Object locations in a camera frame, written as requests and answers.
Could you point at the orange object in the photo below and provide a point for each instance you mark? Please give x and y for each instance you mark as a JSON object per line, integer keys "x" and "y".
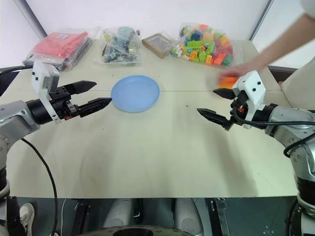
{"x": 227, "y": 82}

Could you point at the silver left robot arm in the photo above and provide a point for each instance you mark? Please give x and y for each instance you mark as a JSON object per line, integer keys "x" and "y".
{"x": 14, "y": 115}

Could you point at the grey metal frame pole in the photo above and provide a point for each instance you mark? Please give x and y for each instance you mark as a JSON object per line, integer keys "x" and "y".
{"x": 259, "y": 19}
{"x": 33, "y": 20}

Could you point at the light blue round plate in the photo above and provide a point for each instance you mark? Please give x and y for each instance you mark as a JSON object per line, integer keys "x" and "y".
{"x": 135, "y": 93}

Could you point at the plastic bag of red cloths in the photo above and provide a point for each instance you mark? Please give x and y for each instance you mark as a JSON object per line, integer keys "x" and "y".
{"x": 61, "y": 45}

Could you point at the white cushioned seat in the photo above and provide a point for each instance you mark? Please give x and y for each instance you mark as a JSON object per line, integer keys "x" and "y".
{"x": 300, "y": 83}

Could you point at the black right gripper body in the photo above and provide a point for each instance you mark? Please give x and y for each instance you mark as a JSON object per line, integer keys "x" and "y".
{"x": 238, "y": 108}

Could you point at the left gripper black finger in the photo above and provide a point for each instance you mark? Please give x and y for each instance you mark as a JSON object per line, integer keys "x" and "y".
{"x": 96, "y": 105}
{"x": 82, "y": 86}

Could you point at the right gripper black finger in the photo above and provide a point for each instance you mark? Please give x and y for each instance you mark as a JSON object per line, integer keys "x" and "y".
{"x": 224, "y": 93}
{"x": 214, "y": 116}

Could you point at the white sneaker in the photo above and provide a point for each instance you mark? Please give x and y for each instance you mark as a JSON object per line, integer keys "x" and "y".
{"x": 27, "y": 216}

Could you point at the flat brown cardboard box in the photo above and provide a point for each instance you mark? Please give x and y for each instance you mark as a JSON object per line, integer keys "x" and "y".
{"x": 157, "y": 44}

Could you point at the person's bare forearm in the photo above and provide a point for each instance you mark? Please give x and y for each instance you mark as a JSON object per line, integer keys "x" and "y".
{"x": 285, "y": 45}

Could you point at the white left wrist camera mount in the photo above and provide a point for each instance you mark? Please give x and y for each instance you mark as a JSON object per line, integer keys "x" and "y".
{"x": 45, "y": 73}

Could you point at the plastic bag of dark toys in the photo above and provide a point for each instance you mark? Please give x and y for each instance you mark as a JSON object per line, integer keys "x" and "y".
{"x": 121, "y": 45}

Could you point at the white rounded robot leg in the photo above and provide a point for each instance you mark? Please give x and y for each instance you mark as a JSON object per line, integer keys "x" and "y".
{"x": 188, "y": 214}
{"x": 119, "y": 212}

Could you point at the black table leg bracket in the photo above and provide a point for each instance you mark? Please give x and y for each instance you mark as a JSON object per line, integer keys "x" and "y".
{"x": 82, "y": 216}
{"x": 221, "y": 216}

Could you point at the person's bare hand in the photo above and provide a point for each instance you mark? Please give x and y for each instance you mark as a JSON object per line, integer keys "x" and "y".
{"x": 242, "y": 69}

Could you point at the bag of colourful building blocks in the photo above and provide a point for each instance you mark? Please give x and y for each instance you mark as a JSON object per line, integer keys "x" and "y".
{"x": 204, "y": 45}

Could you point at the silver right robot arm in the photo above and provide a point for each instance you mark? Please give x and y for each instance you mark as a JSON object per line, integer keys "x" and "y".
{"x": 300, "y": 123}

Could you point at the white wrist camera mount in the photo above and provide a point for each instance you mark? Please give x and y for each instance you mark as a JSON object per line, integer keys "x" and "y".
{"x": 252, "y": 86}
{"x": 45, "y": 73}

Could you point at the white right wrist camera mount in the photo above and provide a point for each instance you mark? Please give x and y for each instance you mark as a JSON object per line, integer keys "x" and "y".
{"x": 252, "y": 86}

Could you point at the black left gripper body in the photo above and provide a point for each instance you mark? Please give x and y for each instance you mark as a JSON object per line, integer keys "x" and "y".
{"x": 61, "y": 103}

